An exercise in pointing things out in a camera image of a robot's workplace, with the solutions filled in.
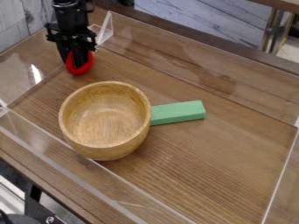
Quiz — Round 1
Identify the green rectangular block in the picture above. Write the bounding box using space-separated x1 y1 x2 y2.
151 100 206 126

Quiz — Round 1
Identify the black table leg clamp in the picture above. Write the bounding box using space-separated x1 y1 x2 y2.
25 185 67 224

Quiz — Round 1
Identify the clear acrylic corner bracket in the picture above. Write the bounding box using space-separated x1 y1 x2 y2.
89 11 114 46

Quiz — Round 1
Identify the red felt strawberry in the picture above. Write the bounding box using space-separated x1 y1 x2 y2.
66 52 94 75

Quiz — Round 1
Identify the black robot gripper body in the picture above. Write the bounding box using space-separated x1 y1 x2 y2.
46 3 97 51

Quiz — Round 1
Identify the wooden furniture frame background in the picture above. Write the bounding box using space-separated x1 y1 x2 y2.
250 0 299 54

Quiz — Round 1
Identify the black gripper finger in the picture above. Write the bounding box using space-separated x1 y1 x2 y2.
73 44 90 69
57 41 71 61

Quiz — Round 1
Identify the wooden bowl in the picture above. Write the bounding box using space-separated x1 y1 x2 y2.
59 81 151 161

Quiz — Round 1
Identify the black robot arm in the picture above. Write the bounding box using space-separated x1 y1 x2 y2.
46 0 98 75

